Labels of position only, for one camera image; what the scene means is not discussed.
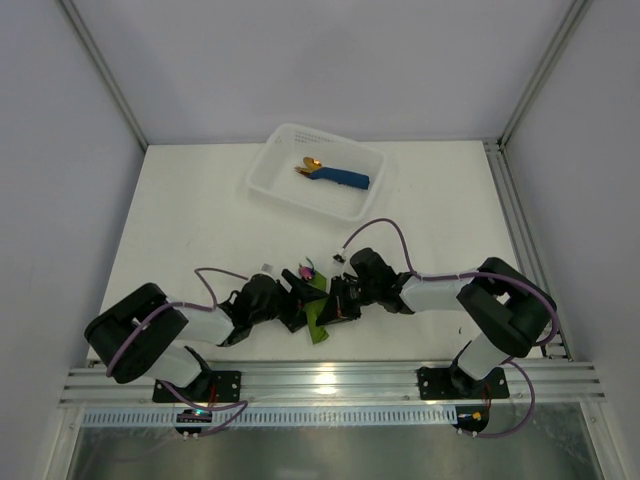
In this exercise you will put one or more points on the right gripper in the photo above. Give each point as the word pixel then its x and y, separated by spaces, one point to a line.
pixel 341 298

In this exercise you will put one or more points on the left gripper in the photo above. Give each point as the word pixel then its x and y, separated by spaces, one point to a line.
pixel 288 304

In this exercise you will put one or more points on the green paper napkin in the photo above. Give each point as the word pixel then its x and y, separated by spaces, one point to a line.
pixel 317 333

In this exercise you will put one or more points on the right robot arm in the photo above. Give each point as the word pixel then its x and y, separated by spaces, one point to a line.
pixel 510 311

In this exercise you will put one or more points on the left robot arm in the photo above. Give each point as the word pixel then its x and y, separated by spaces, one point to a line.
pixel 145 334

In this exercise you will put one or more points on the blue rolled napkin bundle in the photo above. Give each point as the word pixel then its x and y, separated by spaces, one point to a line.
pixel 342 177

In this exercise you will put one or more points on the gold utensils in bundle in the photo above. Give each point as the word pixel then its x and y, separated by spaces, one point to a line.
pixel 309 165

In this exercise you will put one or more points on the white plastic basket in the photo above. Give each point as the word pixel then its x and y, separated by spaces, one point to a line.
pixel 272 172

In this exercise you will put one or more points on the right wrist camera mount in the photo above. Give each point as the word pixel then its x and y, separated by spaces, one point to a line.
pixel 340 257

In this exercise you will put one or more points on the white slotted cable duct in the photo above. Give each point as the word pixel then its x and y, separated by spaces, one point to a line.
pixel 291 416

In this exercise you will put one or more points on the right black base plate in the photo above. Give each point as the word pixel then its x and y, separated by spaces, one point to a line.
pixel 452 383

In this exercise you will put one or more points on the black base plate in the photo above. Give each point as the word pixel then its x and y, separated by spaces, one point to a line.
pixel 452 383
pixel 225 386

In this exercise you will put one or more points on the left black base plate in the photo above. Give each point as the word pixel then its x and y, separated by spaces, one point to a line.
pixel 225 386

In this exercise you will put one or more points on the aluminium front rail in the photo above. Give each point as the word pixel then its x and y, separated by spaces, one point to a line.
pixel 342 383

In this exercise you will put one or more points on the aluminium rail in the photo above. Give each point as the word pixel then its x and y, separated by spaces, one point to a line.
pixel 342 383
pixel 520 232

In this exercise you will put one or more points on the aluminium right side rail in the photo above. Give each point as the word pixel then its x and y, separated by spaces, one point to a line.
pixel 520 232

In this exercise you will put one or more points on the left frame post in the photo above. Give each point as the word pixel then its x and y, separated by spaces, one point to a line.
pixel 99 63

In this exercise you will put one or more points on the frame post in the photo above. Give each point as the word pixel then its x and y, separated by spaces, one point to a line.
pixel 99 63
pixel 552 54

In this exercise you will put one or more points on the right frame post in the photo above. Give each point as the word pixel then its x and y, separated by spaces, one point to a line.
pixel 552 54

